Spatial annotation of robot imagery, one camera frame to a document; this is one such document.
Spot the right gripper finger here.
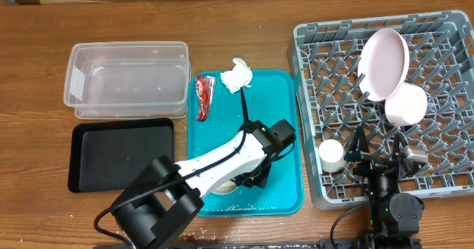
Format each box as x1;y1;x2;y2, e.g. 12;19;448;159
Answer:
392;132;407;160
344;125;370;162

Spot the metal bowl with food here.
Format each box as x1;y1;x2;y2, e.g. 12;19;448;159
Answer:
211;180;238;195

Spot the white paper cup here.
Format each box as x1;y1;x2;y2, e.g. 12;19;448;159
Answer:
318;139;345;173

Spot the small white pink bowl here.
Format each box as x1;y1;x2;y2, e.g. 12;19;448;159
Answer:
384;82;427;127

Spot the large white plate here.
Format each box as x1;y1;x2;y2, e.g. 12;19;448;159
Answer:
357;28;410;102

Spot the white napkin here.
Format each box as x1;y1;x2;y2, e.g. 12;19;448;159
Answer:
220;58;253;94

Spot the red foil wrapper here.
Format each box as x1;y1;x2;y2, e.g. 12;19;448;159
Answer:
196;75;217;122

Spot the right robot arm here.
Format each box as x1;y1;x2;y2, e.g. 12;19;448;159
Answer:
344;126;428;248

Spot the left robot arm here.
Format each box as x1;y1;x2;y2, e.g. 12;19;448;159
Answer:
111;119;296;248

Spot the black waste bin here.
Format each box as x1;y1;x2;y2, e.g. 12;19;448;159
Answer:
67;118;174;193

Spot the grey dish rack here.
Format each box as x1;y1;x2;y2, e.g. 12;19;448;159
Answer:
288;10;473;210

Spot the teal plastic tray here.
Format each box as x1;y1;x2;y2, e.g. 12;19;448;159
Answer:
187;70;304;217

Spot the clear plastic bin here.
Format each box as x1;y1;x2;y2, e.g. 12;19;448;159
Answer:
63;41;191;119

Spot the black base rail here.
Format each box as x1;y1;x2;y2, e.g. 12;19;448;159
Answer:
93;239;423;249

